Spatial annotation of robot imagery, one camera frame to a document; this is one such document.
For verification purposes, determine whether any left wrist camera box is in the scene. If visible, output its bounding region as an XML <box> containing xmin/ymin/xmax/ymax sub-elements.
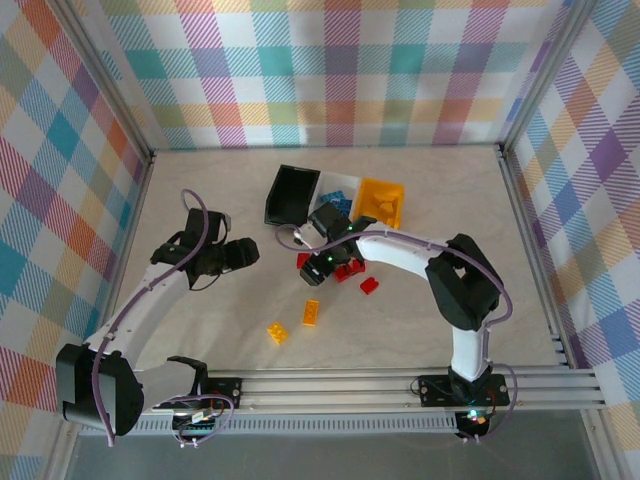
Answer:
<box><xmin>182</xmin><ymin>209</ymin><xmax>234</xmax><ymax>246</ymax></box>

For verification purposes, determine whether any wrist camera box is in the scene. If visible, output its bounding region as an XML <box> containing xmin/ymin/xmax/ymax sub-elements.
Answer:
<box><xmin>305</xmin><ymin>202</ymin><xmax>352</xmax><ymax>240</ymax></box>
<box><xmin>182</xmin><ymin>209</ymin><xmax>234</xmax><ymax>246</ymax></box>

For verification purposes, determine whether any yellow plastic bin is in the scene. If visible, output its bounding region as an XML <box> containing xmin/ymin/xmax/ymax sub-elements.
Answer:
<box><xmin>349</xmin><ymin>177</ymin><xmax>407</xmax><ymax>231</ymax></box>

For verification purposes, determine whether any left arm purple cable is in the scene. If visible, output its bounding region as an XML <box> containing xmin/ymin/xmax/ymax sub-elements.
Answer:
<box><xmin>94</xmin><ymin>188</ymin><xmax>236</xmax><ymax>449</ymax></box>

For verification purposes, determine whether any aluminium side rail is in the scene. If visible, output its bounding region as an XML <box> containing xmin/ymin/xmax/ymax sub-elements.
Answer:
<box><xmin>87</xmin><ymin>152</ymin><xmax>157</xmax><ymax>376</ymax></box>
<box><xmin>497</xmin><ymin>144</ymin><xmax>574</xmax><ymax>371</ymax></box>

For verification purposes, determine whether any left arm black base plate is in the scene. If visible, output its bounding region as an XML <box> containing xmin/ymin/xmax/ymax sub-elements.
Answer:
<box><xmin>151</xmin><ymin>377</ymin><xmax>244</xmax><ymax>411</ymax></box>

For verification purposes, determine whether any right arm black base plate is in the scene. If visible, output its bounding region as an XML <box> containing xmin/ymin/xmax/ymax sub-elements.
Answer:
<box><xmin>418</xmin><ymin>374</ymin><xmax>511</xmax><ymax>407</ymax></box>

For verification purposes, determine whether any aluminium frame post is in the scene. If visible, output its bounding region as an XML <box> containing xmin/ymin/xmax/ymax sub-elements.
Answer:
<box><xmin>498</xmin><ymin>0</ymin><xmax>599</xmax><ymax>154</ymax></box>
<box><xmin>47</xmin><ymin>0</ymin><xmax>157</xmax><ymax>164</ymax></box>

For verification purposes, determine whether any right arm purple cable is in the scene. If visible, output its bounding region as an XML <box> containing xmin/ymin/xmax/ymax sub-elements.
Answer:
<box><xmin>275</xmin><ymin>223</ymin><xmax>524</xmax><ymax>446</ymax></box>

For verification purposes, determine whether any white plastic bin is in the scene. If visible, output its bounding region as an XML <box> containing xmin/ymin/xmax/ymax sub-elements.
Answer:
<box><xmin>307</xmin><ymin>171</ymin><xmax>365</xmax><ymax>221</ymax></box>

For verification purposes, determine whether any black plastic bin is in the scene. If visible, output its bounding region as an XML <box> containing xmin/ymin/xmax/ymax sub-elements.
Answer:
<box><xmin>263</xmin><ymin>164</ymin><xmax>322</xmax><ymax>229</ymax></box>

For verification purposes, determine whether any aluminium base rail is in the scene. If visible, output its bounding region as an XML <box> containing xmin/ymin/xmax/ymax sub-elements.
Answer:
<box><xmin>54</xmin><ymin>372</ymin><xmax>606</xmax><ymax>414</ymax></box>

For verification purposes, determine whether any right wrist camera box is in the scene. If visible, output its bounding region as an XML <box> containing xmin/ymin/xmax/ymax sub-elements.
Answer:
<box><xmin>305</xmin><ymin>202</ymin><xmax>352</xmax><ymax>240</ymax></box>

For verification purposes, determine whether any grey slotted cable duct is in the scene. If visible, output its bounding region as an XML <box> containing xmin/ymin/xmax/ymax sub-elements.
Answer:
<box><xmin>79</xmin><ymin>418</ymin><xmax>459</xmax><ymax>435</ymax></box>

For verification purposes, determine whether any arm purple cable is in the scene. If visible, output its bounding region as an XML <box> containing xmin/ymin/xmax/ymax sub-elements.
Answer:
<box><xmin>275</xmin><ymin>223</ymin><xmax>524</xmax><ymax>446</ymax></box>
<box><xmin>94</xmin><ymin>188</ymin><xmax>236</xmax><ymax>449</ymax></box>

